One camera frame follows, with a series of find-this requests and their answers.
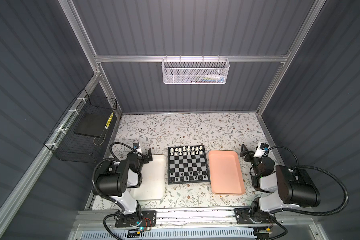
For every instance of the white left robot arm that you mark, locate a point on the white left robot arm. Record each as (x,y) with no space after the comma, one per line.
(112,177)

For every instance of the white vented cable duct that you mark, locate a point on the white vented cable duct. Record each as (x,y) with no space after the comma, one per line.
(191,233)

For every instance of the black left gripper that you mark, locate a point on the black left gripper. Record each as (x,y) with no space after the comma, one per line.
(144,160)

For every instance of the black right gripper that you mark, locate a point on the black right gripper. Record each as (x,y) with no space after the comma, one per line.
(245,154)

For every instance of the black white chess board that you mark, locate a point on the black white chess board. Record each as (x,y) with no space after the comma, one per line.
(187,164)

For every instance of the black wire side basket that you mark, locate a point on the black wire side basket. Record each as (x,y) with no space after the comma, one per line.
(85,131)

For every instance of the aluminium horizontal wall rail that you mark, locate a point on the aluminium horizontal wall rail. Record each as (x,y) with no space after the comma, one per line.
(192,58)

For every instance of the white plastic tray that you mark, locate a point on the white plastic tray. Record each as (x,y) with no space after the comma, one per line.
(153,183)

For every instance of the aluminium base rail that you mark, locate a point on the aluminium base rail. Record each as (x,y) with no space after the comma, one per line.
(178,217)

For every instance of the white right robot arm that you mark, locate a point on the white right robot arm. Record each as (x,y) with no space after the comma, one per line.
(287,188)

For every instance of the pink plastic tray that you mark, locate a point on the pink plastic tray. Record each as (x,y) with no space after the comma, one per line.
(225,172)

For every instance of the white wire wall basket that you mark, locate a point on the white wire wall basket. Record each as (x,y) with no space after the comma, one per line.
(200,71)

